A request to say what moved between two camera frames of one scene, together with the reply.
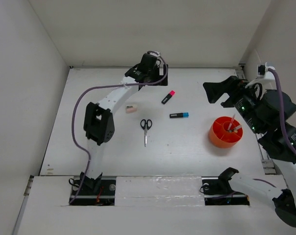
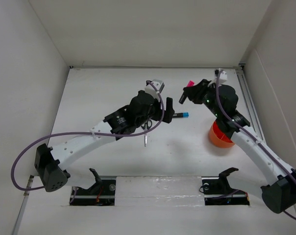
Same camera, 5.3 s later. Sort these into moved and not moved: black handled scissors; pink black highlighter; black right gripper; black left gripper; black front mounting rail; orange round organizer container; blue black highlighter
Moved: pink black highlighter; black right gripper; black left gripper
Not moved: blue black highlighter; orange round organizer container; black handled scissors; black front mounting rail
